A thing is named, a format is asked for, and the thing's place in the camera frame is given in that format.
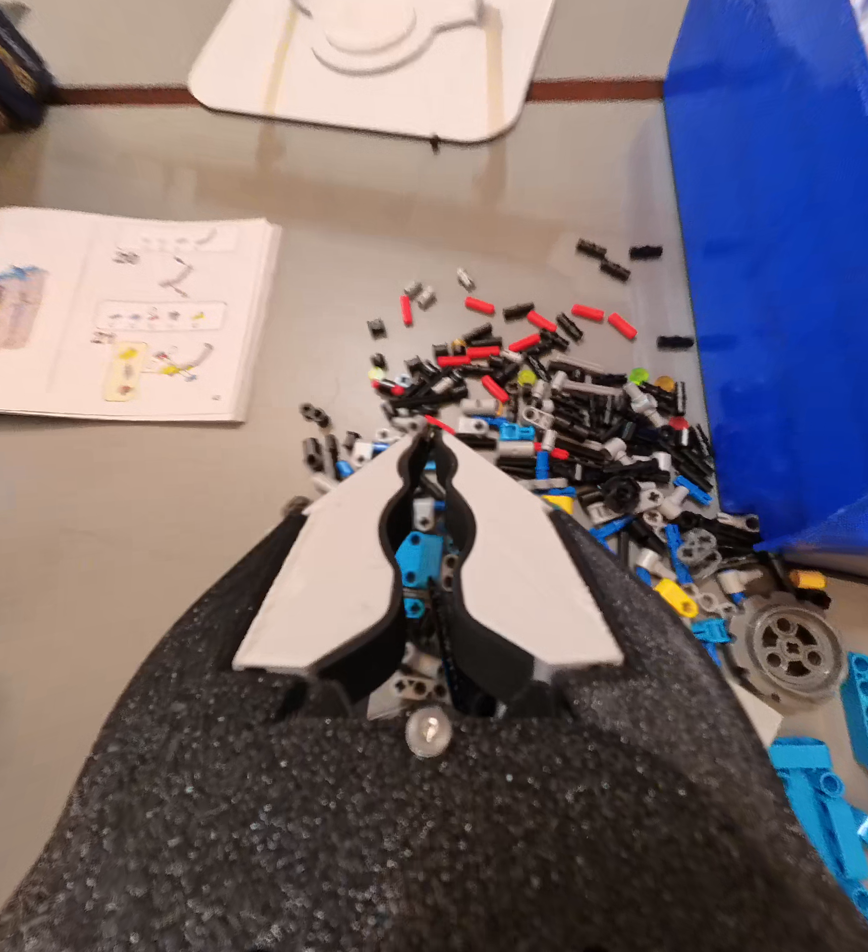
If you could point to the pile of small bricks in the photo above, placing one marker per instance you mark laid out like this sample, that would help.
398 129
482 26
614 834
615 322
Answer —
597 431

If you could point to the instruction booklet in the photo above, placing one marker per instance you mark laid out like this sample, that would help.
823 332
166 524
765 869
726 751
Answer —
106 312

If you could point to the blue plastic bin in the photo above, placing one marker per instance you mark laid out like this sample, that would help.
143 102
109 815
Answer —
791 297

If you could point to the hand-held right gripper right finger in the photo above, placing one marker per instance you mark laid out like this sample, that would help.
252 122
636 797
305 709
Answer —
530 587

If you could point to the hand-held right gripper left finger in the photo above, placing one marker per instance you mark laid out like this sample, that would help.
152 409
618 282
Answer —
329 587

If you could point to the grey toy wheel hub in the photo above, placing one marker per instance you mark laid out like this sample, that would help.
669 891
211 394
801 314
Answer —
794 651

